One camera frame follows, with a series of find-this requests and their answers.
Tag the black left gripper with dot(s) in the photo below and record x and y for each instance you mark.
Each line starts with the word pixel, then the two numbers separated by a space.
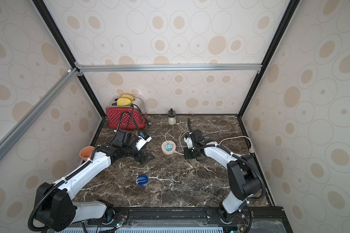
pixel 144 158

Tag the yellow front toast slice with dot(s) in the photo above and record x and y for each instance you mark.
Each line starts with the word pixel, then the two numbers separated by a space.
pixel 123 101

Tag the silver aluminium rear rail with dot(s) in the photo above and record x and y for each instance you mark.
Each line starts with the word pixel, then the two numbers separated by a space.
pixel 163 68

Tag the glass jar with black lid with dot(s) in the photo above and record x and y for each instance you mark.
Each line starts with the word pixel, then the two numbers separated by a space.
pixel 171 117

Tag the orange plastic cup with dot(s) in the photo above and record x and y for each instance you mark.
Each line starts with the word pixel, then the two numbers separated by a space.
pixel 86 153

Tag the silver aluminium rail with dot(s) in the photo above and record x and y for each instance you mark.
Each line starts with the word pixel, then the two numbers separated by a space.
pixel 163 68
pixel 13 136

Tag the red toaster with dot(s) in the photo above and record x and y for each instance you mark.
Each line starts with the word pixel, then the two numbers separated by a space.
pixel 127 116

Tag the pink round power strip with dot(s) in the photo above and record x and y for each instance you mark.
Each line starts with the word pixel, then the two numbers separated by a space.
pixel 163 147

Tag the teal usb charger adapter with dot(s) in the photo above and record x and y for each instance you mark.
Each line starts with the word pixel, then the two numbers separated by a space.
pixel 169 147

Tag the silver aluminium left rail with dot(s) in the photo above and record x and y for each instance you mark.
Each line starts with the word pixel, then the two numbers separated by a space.
pixel 13 136

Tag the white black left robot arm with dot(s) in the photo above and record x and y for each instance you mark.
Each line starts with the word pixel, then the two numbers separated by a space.
pixel 54 207

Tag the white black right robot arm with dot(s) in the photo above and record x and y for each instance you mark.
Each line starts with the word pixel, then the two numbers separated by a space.
pixel 245 182

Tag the yellow rear toast slice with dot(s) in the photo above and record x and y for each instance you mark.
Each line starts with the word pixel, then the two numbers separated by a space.
pixel 128 96

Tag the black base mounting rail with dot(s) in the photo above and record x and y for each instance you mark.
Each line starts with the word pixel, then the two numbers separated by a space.
pixel 270 219

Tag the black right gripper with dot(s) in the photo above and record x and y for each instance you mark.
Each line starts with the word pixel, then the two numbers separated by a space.
pixel 189 136

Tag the yellow toast slice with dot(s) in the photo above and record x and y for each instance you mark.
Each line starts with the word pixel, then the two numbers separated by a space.
pixel 128 96
pixel 123 101

